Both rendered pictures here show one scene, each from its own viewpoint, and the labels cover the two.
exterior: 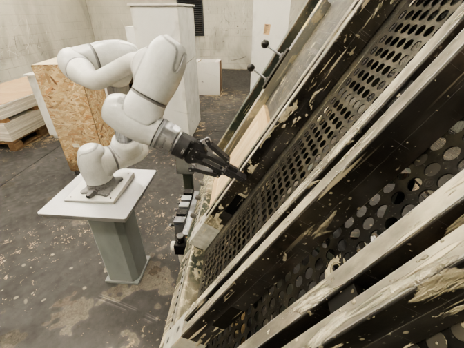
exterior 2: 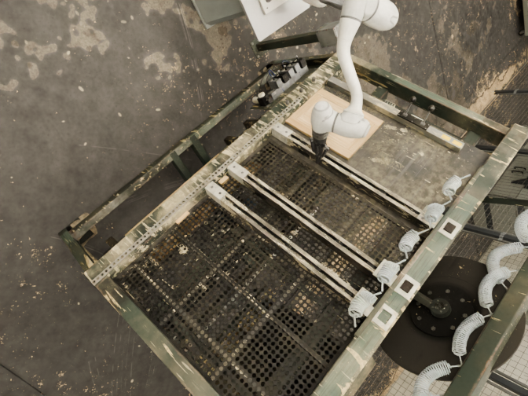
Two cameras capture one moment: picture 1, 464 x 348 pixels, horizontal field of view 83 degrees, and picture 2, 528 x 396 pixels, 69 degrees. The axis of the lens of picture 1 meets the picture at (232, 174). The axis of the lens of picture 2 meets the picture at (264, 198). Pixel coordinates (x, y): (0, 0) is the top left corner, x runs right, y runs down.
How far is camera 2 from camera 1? 1.69 m
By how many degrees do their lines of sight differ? 47
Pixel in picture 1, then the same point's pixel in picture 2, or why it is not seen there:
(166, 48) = (358, 135)
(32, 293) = not seen: outside the picture
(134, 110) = (324, 126)
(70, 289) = not seen: outside the picture
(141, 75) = (342, 126)
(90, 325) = (161, 23)
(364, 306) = (289, 251)
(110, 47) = (381, 20)
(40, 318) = not seen: outside the picture
